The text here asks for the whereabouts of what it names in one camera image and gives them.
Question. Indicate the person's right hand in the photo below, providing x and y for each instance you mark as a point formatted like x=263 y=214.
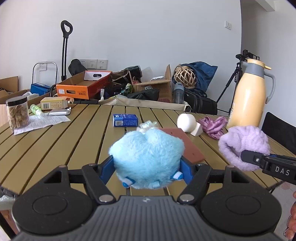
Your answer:
x=292 y=220

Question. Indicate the orange cardboard box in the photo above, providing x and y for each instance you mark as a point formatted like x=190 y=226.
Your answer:
x=78 y=89

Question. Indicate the silver hand truck frame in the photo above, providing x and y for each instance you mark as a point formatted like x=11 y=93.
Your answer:
x=44 y=63

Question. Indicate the clear plastic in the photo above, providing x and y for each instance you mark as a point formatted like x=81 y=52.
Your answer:
x=148 y=126

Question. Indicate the clear jar with black lid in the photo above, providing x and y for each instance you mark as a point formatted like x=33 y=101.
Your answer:
x=17 y=113

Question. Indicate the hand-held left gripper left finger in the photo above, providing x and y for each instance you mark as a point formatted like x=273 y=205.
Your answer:
x=106 y=170

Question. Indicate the brown open cardboard box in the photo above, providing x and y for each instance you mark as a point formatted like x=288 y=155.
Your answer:
x=159 y=88

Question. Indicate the light blue plush toy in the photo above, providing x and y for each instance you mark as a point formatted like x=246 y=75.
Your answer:
x=145 y=157

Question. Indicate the small green bottle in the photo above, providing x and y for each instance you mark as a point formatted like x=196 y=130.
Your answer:
x=35 y=109

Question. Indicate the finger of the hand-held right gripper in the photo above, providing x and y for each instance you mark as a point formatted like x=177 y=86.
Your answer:
x=251 y=157

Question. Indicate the silver foil pouch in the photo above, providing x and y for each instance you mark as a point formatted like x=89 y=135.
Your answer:
x=60 y=112

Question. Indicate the white foam wedge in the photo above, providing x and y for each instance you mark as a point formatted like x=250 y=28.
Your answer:
x=197 y=131

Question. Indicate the black camera tripod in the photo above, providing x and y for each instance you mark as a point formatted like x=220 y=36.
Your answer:
x=233 y=81

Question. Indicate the green snack packet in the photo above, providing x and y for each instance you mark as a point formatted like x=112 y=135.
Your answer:
x=126 y=89

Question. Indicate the blue fabric bag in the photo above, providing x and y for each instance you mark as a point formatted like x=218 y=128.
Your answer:
x=203 y=74

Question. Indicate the white plastic container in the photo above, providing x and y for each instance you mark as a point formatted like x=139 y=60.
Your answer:
x=30 y=96

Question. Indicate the white and orange box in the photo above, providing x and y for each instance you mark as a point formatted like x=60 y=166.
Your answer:
x=97 y=75

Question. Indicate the dark green bag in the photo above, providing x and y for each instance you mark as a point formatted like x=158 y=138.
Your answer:
x=133 y=70

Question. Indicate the beige folding wagon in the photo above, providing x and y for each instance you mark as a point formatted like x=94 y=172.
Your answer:
x=148 y=103

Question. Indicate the small blue box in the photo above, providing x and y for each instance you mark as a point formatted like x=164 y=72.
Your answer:
x=124 y=120

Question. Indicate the black duffel bag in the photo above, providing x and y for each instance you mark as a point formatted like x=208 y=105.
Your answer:
x=201 y=104

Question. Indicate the lavender plush toy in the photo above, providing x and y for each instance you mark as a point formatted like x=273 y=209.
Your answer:
x=242 y=143

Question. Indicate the blue crate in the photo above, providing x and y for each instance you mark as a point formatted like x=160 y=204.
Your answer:
x=40 y=88

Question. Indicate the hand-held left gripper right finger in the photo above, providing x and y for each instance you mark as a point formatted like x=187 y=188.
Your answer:
x=186 y=172

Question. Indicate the khaki folding slatted table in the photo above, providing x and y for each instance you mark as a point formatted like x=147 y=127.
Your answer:
x=69 y=139

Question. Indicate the black cloth pouch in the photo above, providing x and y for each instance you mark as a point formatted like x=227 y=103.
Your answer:
x=144 y=95

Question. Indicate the woven rattan ball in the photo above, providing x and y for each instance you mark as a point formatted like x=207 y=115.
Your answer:
x=185 y=76

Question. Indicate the white cup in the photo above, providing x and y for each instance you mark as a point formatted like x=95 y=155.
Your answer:
x=186 y=122

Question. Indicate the black folding chair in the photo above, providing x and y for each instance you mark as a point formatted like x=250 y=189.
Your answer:
x=277 y=122

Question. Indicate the printed paper sheet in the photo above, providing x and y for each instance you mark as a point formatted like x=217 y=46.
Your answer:
x=41 y=121

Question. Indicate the brown board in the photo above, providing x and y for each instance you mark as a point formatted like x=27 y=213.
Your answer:
x=192 y=148

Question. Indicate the grey blue water bottle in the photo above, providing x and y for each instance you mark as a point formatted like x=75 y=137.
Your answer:
x=178 y=92

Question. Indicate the pink satin scrunchie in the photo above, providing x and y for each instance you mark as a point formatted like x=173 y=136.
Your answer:
x=212 y=124

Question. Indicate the beige carton box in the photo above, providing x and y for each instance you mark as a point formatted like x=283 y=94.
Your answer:
x=54 y=103

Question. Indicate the white wall socket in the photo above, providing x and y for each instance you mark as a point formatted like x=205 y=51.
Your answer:
x=92 y=63
x=102 y=64
x=42 y=67
x=83 y=63

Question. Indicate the yellow thermos jug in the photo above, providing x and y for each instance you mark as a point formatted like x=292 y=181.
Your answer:
x=248 y=97

